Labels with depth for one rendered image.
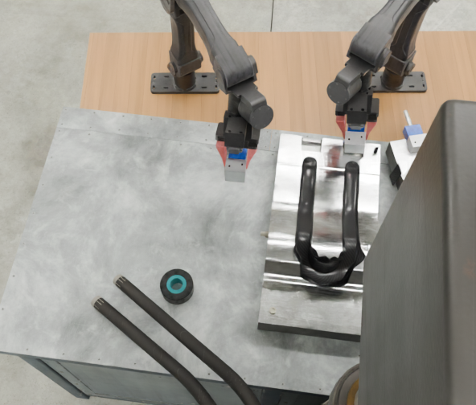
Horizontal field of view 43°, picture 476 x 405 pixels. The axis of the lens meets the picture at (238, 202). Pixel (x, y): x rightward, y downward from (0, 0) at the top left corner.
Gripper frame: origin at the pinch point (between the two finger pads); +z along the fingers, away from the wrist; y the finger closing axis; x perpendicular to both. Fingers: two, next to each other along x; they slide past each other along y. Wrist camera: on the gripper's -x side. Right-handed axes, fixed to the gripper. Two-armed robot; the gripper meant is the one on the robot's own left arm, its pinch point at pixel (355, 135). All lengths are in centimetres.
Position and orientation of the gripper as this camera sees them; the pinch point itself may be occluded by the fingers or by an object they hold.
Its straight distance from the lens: 156.2
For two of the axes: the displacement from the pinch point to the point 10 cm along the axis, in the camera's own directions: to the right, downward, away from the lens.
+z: 0.7, 7.5, 6.6
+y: 9.8, 0.7, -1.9
